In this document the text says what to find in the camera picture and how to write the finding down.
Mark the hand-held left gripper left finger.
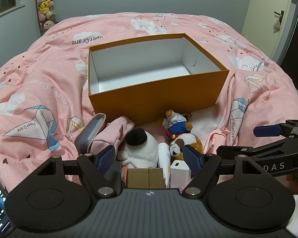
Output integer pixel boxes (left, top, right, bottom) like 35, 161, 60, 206
36, 145, 116, 197

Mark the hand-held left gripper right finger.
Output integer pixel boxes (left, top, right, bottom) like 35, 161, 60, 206
182, 145, 264, 197

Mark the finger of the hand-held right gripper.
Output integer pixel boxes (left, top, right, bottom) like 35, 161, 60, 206
216, 136, 298, 163
254, 119, 298, 137

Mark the brown and white dog plush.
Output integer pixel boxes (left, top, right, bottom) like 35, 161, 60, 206
169, 133, 203, 161

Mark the white charger plug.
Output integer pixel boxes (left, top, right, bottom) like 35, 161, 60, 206
170, 161, 192, 188

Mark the pink fabric pouch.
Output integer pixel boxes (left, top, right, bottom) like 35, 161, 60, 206
91, 116, 135, 155

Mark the white printed bottle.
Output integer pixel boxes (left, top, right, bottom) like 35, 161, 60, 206
158, 142, 171, 187

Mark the bear plush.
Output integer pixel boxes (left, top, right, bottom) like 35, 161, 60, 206
156, 109, 193, 139

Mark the white plush with black pompom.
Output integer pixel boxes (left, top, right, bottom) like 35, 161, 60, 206
117, 128, 159, 168

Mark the orange cardboard box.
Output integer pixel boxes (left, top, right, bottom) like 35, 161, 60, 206
88, 33, 230, 127

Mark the pink handheld fan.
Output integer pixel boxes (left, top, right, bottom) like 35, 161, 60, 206
207, 127, 230, 155

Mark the grey-blue zip case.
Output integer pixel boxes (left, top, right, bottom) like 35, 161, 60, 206
74, 113, 106, 154

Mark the small brown cardboard box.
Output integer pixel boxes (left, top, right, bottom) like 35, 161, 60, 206
126, 168, 165, 189

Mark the pink printed blanket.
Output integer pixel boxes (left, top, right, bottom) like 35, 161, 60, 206
0, 12, 298, 196

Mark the cream door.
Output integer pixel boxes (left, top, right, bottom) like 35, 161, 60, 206
241, 0, 295, 60

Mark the hanging stack of plush toys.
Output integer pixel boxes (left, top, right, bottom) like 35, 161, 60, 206
35, 0, 57, 33

